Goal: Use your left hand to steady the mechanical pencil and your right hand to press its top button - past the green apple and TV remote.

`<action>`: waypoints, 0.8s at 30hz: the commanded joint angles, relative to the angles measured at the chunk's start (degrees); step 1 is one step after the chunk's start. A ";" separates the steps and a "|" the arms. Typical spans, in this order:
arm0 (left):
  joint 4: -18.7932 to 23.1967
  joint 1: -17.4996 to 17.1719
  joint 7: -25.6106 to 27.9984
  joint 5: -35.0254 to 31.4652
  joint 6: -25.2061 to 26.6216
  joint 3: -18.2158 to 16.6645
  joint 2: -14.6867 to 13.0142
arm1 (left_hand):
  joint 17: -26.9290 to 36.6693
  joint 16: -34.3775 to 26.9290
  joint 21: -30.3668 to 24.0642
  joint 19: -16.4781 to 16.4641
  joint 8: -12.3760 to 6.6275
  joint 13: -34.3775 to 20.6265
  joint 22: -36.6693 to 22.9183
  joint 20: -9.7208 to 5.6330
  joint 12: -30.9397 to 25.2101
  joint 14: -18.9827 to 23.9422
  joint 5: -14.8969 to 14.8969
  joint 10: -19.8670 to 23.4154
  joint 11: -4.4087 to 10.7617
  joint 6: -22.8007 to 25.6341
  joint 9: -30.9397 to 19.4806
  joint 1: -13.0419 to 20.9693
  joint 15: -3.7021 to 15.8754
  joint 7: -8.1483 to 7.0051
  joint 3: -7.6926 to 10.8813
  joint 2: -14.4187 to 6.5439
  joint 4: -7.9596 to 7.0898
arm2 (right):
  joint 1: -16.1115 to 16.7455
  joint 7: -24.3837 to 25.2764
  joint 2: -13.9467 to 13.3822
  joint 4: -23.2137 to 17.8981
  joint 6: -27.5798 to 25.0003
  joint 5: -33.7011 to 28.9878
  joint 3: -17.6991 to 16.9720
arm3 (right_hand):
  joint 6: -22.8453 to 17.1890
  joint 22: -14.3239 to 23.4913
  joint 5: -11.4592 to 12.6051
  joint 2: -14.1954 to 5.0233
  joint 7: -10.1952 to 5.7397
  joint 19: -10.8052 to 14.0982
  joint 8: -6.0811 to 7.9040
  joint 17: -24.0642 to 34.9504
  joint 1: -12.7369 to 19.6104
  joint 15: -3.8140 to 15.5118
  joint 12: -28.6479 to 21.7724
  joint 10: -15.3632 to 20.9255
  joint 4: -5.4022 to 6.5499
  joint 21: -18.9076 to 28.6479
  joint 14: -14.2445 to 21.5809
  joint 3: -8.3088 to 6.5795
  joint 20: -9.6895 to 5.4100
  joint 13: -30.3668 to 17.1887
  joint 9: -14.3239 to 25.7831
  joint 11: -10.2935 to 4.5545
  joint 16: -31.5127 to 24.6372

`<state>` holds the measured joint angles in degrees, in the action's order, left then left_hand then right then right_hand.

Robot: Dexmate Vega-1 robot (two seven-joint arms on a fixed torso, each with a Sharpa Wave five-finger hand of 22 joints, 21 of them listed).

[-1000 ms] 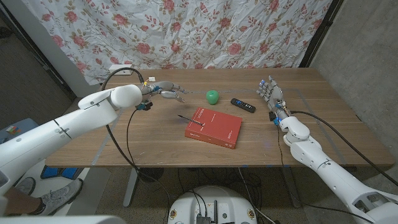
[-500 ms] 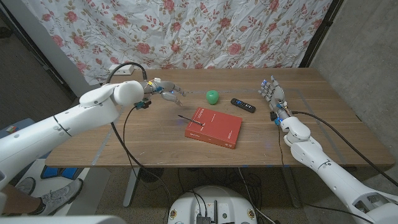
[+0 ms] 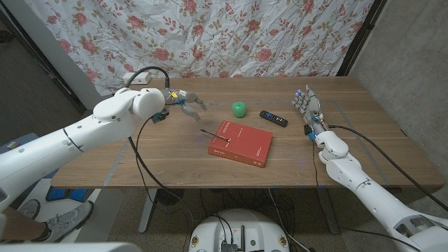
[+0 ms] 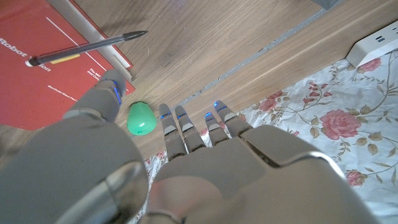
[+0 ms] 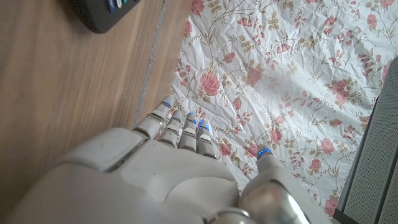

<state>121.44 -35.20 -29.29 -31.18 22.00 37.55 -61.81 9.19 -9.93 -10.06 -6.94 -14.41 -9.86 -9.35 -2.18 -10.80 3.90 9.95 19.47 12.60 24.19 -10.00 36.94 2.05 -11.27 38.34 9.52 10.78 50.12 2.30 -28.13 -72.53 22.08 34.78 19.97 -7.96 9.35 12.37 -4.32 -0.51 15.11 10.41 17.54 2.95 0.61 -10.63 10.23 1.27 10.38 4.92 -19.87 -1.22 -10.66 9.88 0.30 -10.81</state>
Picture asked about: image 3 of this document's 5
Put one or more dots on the person's bare leg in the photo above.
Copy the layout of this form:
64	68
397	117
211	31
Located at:
21	224

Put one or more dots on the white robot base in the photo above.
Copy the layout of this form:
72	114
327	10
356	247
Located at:
259	227

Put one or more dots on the grey sneaker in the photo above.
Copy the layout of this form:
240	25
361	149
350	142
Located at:
66	217
29	208

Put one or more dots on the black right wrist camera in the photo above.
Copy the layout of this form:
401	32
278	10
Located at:
308	131

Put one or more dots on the Rubik's cube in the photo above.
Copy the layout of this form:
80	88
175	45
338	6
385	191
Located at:
13	145

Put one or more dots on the black mechanical pencil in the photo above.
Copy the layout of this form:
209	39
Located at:
213	135

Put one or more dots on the red hardcover book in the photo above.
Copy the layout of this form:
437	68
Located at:
245	143

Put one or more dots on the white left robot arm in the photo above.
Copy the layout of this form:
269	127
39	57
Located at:
70	140

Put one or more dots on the blue floor item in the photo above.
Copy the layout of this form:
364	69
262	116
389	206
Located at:
80	194

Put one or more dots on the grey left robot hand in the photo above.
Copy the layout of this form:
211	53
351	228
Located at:
185	98

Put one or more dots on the black TV remote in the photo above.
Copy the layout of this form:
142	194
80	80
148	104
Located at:
273	118

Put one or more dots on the blue storage bin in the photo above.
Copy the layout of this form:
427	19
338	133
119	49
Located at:
29	138

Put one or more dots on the floral backdrop sheet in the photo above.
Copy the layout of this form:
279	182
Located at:
210	35

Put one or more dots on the white power strip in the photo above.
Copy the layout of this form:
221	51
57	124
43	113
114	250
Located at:
141	80

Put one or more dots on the grey table leg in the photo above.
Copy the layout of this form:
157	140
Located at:
330	217

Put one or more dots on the black backdrop stand pole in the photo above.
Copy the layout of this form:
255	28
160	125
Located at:
364	31

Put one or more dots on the white table leg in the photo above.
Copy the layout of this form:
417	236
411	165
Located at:
145	217

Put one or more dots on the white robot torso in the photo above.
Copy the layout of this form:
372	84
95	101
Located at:
70	248

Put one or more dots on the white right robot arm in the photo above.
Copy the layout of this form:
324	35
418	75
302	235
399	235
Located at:
378	203

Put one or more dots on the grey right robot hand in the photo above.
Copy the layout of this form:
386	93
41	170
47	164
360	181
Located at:
311	105

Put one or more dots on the black round floor fan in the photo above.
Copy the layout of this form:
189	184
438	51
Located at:
169	196

